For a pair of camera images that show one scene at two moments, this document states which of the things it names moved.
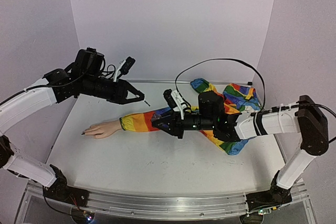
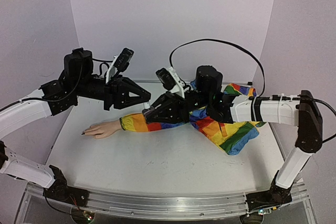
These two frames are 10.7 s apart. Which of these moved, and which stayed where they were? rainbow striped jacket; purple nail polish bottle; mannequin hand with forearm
Moved: purple nail polish bottle
Stayed: mannequin hand with forearm; rainbow striped jacket
